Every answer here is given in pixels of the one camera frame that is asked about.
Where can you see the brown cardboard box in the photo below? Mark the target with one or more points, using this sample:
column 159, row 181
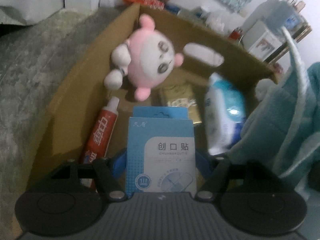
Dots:
column 82, row 92

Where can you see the red snack packet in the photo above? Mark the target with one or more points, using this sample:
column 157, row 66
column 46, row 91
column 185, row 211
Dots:
column 142, row 0

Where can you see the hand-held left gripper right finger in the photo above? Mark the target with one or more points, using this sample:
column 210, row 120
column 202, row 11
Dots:
column 203, row 163

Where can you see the blue water jug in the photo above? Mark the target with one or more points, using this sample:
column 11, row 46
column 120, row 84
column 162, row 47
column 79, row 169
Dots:
column 282, row 12

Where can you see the blue packet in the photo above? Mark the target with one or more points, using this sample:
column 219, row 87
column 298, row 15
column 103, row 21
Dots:
column 173, row 8

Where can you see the white cabinet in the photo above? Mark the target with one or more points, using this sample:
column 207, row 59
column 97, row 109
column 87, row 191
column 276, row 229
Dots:
column 30, row 5

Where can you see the blue tissue pack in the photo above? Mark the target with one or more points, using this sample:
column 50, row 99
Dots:
column 222, row 115

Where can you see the blue bandage box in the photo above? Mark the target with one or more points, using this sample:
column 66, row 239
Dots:
column 160, row 140

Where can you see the white water dispenser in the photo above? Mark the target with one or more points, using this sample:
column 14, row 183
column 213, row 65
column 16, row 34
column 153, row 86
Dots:
column 260, row 40

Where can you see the white plastic bag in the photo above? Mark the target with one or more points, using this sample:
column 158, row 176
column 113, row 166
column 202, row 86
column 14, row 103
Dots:
column 216, row 21

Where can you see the gold foil packet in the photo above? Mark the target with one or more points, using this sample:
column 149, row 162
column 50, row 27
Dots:
column 180, row 97

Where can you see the pink round plush toy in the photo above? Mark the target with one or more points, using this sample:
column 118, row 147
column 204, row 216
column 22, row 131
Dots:
column 147, row 55

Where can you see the framed patterned board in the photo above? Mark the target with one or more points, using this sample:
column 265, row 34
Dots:
column 297, row 37

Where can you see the red toothpaste tube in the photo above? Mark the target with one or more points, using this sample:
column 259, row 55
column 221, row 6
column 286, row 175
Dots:
column 102, row 132

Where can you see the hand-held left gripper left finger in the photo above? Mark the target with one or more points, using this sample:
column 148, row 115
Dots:
column 117, row 165

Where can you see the red thermos bottle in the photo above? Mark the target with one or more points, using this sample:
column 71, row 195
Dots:
column 236, row 34

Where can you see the teal towel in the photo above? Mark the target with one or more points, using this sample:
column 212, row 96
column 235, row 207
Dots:
column 287, row 120

